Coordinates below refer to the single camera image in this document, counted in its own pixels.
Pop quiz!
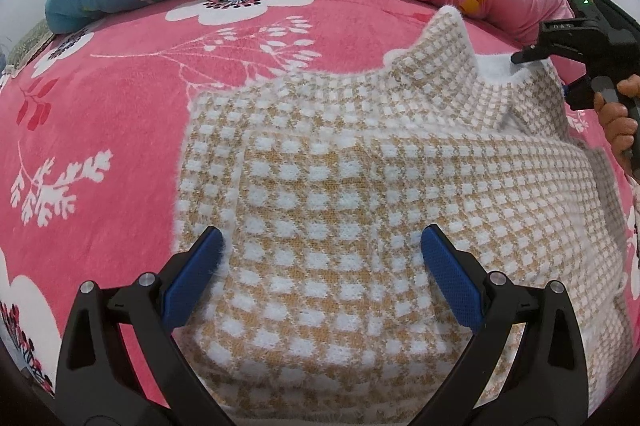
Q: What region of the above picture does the black headboard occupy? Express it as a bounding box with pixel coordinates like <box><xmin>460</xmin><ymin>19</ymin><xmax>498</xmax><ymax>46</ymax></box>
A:
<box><xmin>582</xmin><ymin>0</ymin><xmax>640</xmax><ymax>57</ymax></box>

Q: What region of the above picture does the person's right hand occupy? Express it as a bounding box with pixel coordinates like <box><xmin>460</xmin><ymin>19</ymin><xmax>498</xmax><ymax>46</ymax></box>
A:
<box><xmin>598</xmin><ymin>75</ymin><xmax>640</xmax><ymax>179</ymax></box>

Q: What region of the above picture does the pink floral blanket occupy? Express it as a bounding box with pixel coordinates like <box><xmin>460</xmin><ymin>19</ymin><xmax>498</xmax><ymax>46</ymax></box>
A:
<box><xmin>0</xmin><ymin>0</ymin><xmax>640</xmax><ymax>412</ymax></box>

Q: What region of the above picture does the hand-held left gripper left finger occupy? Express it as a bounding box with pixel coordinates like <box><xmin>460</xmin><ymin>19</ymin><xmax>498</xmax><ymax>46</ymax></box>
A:
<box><xmin>54</xmin><ymin>226</ymin><xmax>261</xmax><ymax>426</ymax></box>

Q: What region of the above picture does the beige white houndstooth coat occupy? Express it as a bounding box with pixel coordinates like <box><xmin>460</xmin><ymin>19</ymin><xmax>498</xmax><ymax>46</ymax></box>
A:
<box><xmin>170</xmin><ymin>4</ymin><xmax>640</xmax><ymax>426</ymax></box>

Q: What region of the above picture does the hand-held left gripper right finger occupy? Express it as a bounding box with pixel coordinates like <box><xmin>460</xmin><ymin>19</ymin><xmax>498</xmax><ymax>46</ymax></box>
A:
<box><xmin>410</xmin><ymin>223</ymin><xmax>591</xmax><ymax>426</ymax></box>

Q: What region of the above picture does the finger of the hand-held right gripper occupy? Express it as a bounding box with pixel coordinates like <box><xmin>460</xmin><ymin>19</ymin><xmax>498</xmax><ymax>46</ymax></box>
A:
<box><xmin>511</xmin><ymin>42</ymin><xmax>556</xmax><ymax>65</ymax></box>

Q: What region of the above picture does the grey patterned pillow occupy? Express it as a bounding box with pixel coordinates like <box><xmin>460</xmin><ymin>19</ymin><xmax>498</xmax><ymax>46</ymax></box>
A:
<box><xmin>4</xmin><ymin>19</ymin><xmax>57</xmax><ymax>74</ymax></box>

